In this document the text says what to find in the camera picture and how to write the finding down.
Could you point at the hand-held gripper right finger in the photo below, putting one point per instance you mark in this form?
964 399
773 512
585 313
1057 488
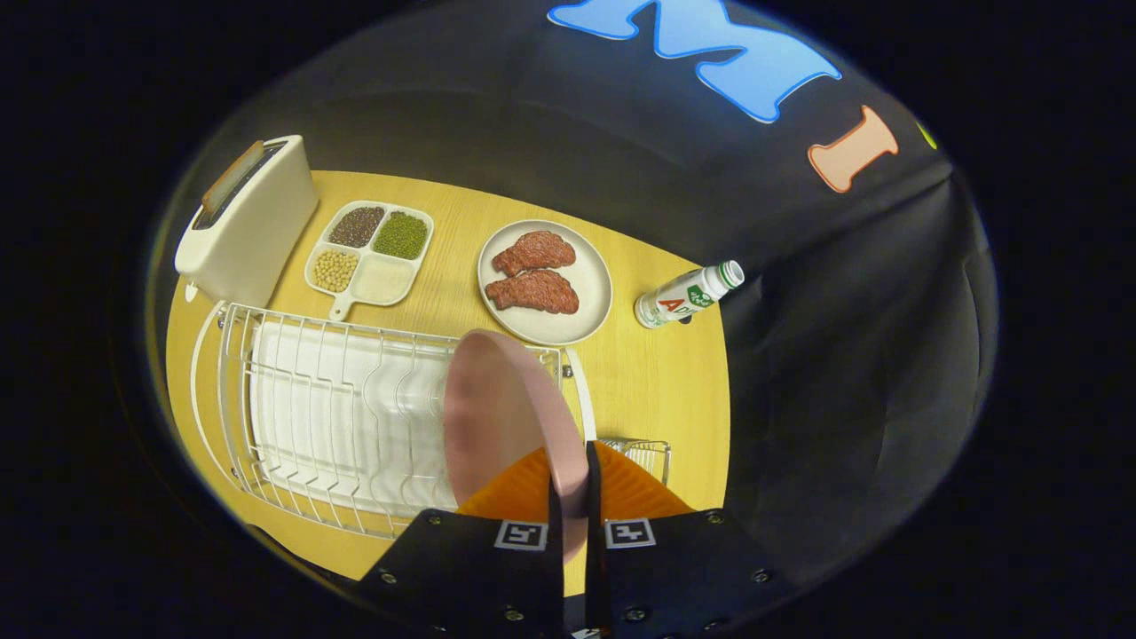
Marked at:
593 577

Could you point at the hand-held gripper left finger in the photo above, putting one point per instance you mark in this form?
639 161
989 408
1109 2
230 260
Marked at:
556 586

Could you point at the pink plate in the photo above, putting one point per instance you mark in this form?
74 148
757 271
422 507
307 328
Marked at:
497 417

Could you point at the beige plate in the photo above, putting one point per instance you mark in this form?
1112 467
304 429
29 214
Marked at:
590 293

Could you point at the red meat slice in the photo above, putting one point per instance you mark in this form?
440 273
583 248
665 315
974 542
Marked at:
537 291
532 251

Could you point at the white green drink bottle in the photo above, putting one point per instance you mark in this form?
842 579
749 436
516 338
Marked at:
683 297

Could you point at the black backdrop cloth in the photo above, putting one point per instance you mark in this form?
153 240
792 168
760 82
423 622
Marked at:
843 355

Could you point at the white divided bean tray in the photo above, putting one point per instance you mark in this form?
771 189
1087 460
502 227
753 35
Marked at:
382 280

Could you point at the white toaster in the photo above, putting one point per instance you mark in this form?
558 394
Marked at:
257 222

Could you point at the toast slice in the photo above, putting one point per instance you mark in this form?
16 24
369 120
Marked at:
229 177

